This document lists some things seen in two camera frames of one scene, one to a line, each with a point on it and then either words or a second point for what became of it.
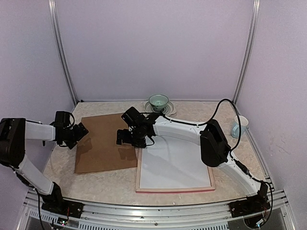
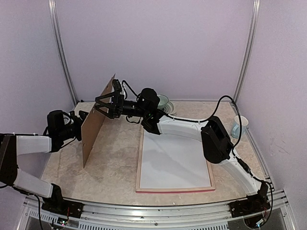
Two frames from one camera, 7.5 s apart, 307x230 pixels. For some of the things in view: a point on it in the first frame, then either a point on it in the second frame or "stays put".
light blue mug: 235,131 stays put
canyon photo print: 170,162 stays put
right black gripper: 141,143 to 117,99
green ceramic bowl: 158,101 stays put
